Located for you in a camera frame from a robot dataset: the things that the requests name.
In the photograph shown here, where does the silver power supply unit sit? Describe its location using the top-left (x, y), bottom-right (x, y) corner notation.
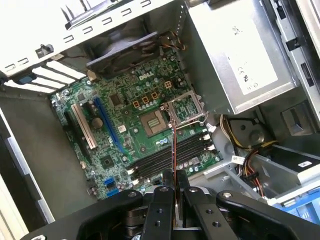
top-left (183, 0), bottom-right (302, 116)

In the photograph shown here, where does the blue plastic drive latch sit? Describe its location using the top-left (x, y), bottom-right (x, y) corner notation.
top-left (273, 198), bottom-right (320, 222)

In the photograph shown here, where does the round grey case speaker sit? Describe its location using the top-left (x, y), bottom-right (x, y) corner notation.
top-left (238, 119), bottom-right (267, 150)

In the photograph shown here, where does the thin wire locking lever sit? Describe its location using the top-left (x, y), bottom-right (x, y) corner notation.
top-left (172, 112), bottom-right (210, 128)

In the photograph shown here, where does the orange black fan wire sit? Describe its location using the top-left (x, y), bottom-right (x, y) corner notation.
top-left (159, 31), bottom-right (187, 51)

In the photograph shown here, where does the grey metal optical drive cage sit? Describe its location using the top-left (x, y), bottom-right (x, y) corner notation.
top-left (203, 142), bottom-right (320, 208)

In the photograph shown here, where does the metal socket cover frame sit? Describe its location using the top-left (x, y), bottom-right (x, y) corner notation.
top-left (163, 90), bottom-right (210, 125)

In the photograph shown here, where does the black expansion slot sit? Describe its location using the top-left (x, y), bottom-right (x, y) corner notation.
top-left (63, 111), bottom-right (87, 163)

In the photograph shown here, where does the white expansion slot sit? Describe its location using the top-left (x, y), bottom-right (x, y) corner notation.
top-left (71, 103), bottom-right (98, 150)

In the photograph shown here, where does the green motherboard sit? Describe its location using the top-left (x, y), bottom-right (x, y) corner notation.
top-left (49, 48), bottom-right (223, 201)

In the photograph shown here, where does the grey yellow power wire bundle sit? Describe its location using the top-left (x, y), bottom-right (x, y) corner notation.
top-left (218, 113), bottom-right (280, 152)

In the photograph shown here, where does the CPU socket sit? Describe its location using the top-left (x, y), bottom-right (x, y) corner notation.
top-left (139, 109), bottom-right (171, 138)

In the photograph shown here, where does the green RAM stick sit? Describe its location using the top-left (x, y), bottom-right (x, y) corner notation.
top-left (170, 121), bottom-right (185, 223)

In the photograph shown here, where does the orange red drive wire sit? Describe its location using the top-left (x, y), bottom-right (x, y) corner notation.
top-left (238, 149), bottom-right (266, 200)

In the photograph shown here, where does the black open PC case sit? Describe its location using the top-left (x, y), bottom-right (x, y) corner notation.
top-left (0, 0), bottom-right (320, 240)

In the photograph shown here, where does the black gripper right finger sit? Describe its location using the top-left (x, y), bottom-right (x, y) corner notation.
top-left (177, 170), bottom-right (320, 240)

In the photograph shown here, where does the black case fan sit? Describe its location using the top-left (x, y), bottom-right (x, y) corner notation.
top-left (84, 23), bottom-right (161, 80)

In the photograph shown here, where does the black RAM slot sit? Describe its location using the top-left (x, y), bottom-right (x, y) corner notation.
top-left (129, 139), bottom-right (213, 181)
top-left (126, 129), bottom-right (207, 171)
top-left (126, 134), bottom-right (211, 176)
top-left (131, 144), bottom-right (216, 186)

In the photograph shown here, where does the blue expansion slot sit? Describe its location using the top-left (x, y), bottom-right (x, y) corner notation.
top-left (93, 96), bottom-right (126, 156)

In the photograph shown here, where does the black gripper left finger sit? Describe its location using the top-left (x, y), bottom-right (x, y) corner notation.
top-left (19, 169), bottom-right (176, 240)

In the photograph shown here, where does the round coin cell battery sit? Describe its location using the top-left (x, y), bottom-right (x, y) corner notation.
top-left (91, 117), bottom-right (103, 130)

